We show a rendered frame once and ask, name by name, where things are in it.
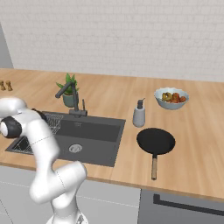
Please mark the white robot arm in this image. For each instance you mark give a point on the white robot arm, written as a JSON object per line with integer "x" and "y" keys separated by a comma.
{"x": 43, "y": 163}

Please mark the dark grey sink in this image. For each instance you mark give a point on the dark grey sink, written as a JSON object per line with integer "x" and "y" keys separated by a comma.
{"x": 87, "y": 137}

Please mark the black frying pan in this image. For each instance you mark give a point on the black frying pan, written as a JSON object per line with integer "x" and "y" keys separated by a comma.
{"x": 156, "y": 143}

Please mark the grey soap dispenser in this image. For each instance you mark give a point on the grey soap dispenser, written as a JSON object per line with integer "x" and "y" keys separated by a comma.
{"x": 139, "y": 116}

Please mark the dark grey tap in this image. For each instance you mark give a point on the dark grey tap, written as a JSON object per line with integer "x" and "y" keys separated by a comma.
{"x": 74, "y": 100}

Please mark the green potted plant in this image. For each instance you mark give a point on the green potted plant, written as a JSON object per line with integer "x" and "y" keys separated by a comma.
{"x": 68, "y": 92}

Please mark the white bowl of fruit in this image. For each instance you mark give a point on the white bowl of fruit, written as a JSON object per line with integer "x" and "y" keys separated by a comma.
{"x": 171, "y": 98}

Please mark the white cupboard front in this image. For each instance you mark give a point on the white cupboard front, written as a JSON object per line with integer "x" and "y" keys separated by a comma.
{"x": 108, "y": 201}

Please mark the wooden pepper shaker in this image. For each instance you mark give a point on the wooden pepper shaker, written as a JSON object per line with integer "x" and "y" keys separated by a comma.
{"x": 9, "y": 85}
{"x": 2, "y": 85}

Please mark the grey dishwasher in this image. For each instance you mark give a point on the grey dishwasher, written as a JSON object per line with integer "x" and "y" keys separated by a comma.
{"x": 180, "y": 208}

